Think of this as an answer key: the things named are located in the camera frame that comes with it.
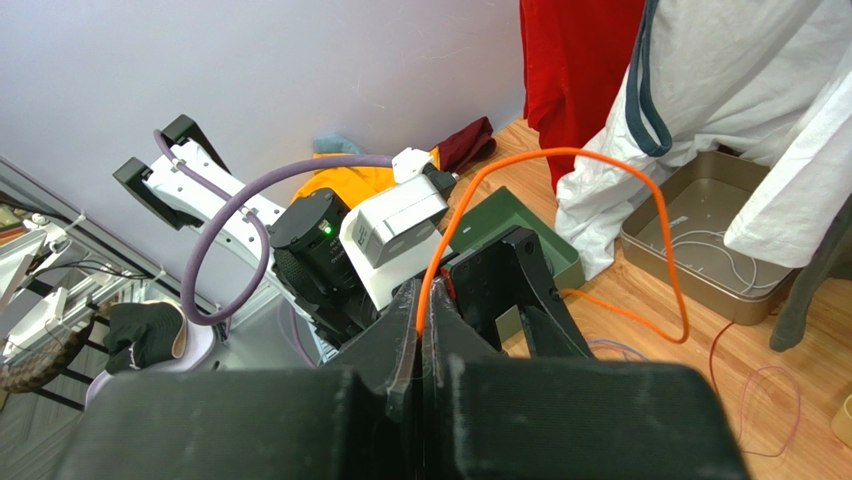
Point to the white hanging tank top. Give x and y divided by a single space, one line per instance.
769 79

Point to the yellow cloth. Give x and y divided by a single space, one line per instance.
352 184

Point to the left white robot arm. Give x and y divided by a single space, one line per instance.
341 265

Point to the red hanging shirt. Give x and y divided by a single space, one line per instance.
575 54

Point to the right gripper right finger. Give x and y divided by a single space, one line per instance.
456 362

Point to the black glove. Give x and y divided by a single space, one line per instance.
144 334

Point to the maroon cloth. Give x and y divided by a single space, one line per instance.
471 144

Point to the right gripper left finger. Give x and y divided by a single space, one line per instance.
385 355

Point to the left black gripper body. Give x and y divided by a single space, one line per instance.
509 272

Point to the olive green hanging garment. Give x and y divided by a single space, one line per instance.
832 260

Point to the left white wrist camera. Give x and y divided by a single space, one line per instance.
391 237

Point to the grey blue cloth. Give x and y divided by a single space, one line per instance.
335 144

